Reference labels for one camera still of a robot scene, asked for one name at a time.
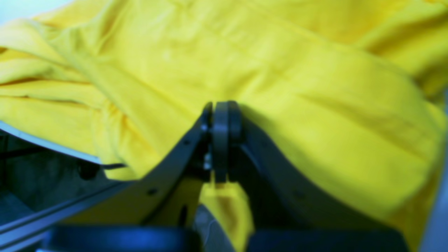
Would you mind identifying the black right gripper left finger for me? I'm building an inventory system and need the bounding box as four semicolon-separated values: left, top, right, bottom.
1;102;230;252

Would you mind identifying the orange yellow t-shirt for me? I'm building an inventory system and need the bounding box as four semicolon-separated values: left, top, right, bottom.
1;0;447;252

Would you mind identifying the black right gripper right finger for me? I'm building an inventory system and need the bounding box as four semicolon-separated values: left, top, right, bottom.
227;101;409;252

